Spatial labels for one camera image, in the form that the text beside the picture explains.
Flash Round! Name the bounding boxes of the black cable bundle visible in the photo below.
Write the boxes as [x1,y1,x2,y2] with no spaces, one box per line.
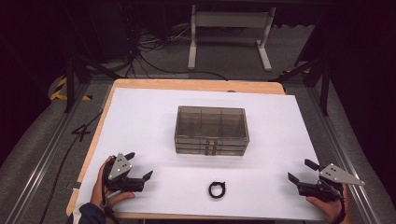
[124,24,229,82]

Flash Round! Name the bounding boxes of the black tape floor mark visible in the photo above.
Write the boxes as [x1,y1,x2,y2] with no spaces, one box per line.
[71,123,92,143]

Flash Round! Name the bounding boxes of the yellow black hazard tape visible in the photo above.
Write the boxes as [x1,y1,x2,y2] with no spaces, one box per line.
[49,77,93,102]

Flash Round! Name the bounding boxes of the long black floor cable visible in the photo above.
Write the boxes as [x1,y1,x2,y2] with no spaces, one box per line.
[38,110,104,224]

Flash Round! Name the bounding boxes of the aluminium floor rail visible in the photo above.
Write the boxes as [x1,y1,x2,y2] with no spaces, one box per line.
[306,87,385,224]
[4,83,92,224]

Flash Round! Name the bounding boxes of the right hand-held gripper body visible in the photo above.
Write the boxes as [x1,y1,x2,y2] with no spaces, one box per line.
[298,162,366,202]

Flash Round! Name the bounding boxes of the white metal stand frame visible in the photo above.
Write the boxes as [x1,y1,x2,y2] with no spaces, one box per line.
[187,4,277,73]

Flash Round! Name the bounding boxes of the black metal stand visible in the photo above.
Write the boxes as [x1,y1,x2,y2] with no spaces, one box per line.
[64,55,122,114]
[269,55,332,117]

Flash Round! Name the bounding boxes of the person's left hand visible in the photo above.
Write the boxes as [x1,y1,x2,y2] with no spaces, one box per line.
[91,156,136,209]

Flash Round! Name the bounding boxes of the smoky clear drawer box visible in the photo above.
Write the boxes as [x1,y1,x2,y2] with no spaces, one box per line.
[174,105,250,157]

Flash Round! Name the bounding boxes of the person's right hand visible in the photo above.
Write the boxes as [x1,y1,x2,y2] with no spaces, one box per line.
[306,184,351,224]

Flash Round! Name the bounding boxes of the black braided bracelet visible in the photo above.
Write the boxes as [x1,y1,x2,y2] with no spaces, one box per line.
[207,181,226,200]

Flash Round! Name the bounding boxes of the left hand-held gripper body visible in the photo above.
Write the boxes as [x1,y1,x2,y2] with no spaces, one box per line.
[104,152,146,192]

